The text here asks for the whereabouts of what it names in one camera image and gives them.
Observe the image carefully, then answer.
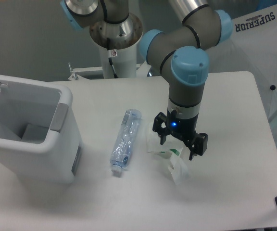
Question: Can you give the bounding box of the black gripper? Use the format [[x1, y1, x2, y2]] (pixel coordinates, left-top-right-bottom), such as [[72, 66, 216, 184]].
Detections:
[[152, 110, 208, 161]]

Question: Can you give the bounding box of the crushed clear plastic bottle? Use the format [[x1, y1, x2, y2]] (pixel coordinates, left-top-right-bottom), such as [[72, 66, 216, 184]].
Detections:
[[110, 109, 141, 176]]

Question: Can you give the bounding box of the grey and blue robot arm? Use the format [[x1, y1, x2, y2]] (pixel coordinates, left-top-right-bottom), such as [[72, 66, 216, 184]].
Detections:
[[61, 0, 233, 157]]

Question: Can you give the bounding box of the white trash can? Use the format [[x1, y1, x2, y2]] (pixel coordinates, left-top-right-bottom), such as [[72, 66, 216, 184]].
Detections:
[[0, 75, 82, 183]]

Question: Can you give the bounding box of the white Superior umbrella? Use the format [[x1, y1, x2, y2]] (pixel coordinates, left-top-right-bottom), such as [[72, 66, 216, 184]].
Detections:
[[207, 4, 277, 117]]

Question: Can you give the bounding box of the white table clamp bracket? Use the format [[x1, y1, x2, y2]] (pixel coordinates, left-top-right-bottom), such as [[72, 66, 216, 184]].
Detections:
[[68, 62, 159, 81]]

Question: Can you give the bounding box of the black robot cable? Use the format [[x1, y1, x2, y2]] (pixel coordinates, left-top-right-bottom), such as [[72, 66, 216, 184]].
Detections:
[[106, 38, 118, 79]]

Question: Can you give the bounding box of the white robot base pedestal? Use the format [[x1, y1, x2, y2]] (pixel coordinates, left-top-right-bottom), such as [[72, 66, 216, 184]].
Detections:
[[89, 13, 143, 78]]

